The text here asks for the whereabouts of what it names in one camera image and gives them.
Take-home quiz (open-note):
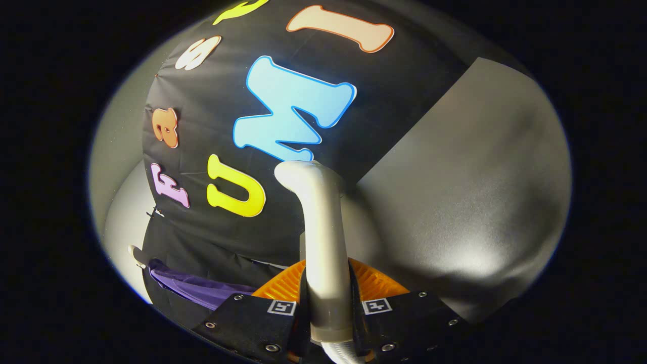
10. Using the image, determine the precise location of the purple corduroy jacket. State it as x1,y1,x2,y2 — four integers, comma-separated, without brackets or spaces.
148,258,259,311

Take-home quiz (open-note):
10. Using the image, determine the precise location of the white garment steamer head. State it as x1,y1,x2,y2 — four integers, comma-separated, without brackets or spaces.
274,160,355,345

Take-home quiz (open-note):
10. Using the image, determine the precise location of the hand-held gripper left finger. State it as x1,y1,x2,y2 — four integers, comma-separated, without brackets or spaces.
191,259,310,364

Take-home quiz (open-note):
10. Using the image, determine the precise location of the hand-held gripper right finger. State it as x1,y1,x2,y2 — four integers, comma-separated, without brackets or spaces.
348,258,474,364

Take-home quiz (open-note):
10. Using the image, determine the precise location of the white clothes hanger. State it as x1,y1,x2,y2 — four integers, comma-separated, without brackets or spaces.
128,244,148,269

